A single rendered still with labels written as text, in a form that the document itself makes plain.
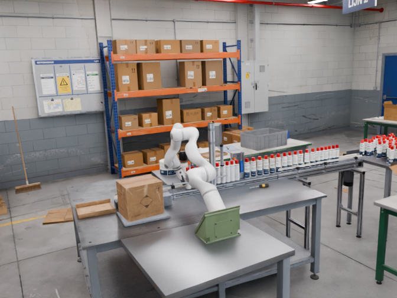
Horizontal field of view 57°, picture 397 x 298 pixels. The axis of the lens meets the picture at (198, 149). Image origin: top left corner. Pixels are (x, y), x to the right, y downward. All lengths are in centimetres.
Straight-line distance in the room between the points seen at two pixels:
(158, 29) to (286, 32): 345
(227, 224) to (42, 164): 536
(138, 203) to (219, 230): 71
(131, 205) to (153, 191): 20
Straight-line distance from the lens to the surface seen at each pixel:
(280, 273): 255
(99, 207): 331
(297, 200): 331
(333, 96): 1111
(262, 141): 526
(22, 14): 733
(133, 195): 284
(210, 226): 248
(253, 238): 260
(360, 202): 455
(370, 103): 1132
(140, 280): 338
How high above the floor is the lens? 198
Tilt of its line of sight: 12 degrees down
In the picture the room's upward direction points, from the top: 2 degrees counter-clockwise
